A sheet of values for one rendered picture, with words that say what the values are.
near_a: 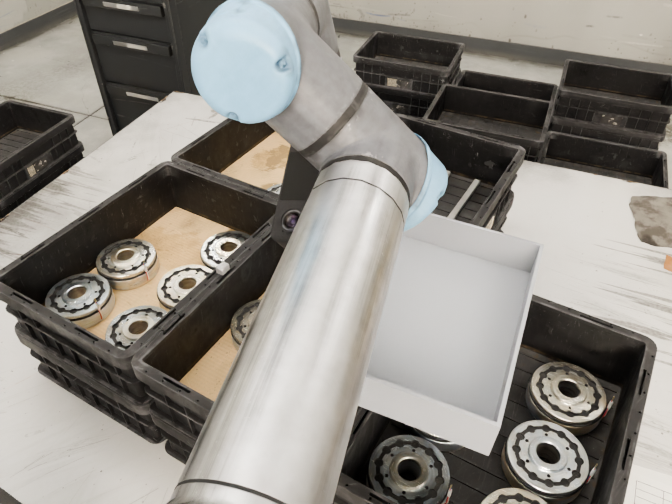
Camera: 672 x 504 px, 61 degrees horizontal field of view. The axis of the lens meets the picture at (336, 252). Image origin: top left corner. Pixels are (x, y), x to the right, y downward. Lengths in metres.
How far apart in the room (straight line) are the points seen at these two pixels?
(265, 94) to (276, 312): 0.16
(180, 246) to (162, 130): 0.71
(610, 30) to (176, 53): 2.63
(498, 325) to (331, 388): 0.41
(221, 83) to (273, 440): 0.24
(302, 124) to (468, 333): 0.34
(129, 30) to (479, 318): 2.07
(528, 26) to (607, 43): 0.48
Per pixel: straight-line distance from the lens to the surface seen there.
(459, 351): 0.65
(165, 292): 1.00
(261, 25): 0.40
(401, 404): 0.57
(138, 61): 2.57
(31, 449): 1.08
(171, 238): 1.15
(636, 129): 2.40
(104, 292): 1.02
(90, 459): 1.03
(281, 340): 0.31
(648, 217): 1.54
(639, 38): 4.06
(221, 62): 0.41
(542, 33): 4.06
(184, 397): 0.76
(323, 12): 0.52
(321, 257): 0.35
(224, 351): 0.93
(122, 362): 0.83
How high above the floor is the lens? 1.54
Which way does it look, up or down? 42 degrees down
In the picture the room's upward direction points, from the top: straight up
